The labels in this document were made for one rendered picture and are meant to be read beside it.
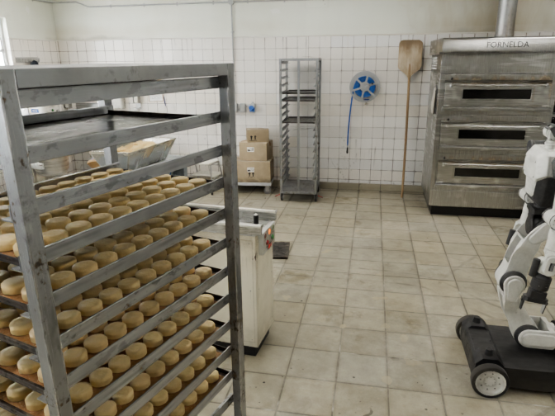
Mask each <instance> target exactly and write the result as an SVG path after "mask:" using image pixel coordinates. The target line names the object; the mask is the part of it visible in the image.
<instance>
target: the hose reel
mask: <svg viewBox="0 0 555 416"><path fill-rule="evenodd" d="M349 91H350V93H351V95H352V97H351V103H350V109H349V122H350V114H351V107H352V101H353V98H354V99H355V100H357V101H359V102H365V104H364V105H365V106H367V105H368V102H370V101H371V100H373V99H374V98H375V97H376V96H377V94H378V93H379V91H380V81H379V79H378V77H377V75H376V74H374V73H372V72H369V71H362V72H359V73H357V74H355V75H354V76H353V78H352V80H351V82H350V84H349ZM346 153H347V154H348V153H349V124H348V135H347V150H346Z"/></svg>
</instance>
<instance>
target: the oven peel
mask: <svg viewBox="0 0 555 416"><path fill-rule="evenodd" d="M422 54H423V42H422V41H421V40H402V41H401V42H400V43H399V54H398V69H399V70H400V71H402V72H403V73H404V74H405V75H406V76H407V77H408V83H407V100H406V131H405V145H404V158H403V170H402V182H401V197H403V192H404V181H405V170H406V146H407V131H408V117H409V100H410V77H411V75H412V74H414V73H415V72H417V71H418V70H419V69H420V68H421V66H422Z"/></svg>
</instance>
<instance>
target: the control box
mask: <svg viewBox="0 0 555 416"><path fill-rule="evenodd" d="M273 225H274V229H273ZM269 229H270V234H269V233H268V231H269ZM262 232H263V234H262V235H261V236H258V239H259V255H261V256H263V255H264V254H265V253H266V252H267V251H268V250H269V248H270V243H271V246H272V245H273V243H274V242H275V222H274V221H269V222H268V223H267V224H266V225H265V226H264V228H263V229H262ZM265 234H266V235H267V236H266V238H264V236H265ZM272 234H273V235H274V238H273V239H272ZM267 240H269V248H268V245H267Z"/></svg>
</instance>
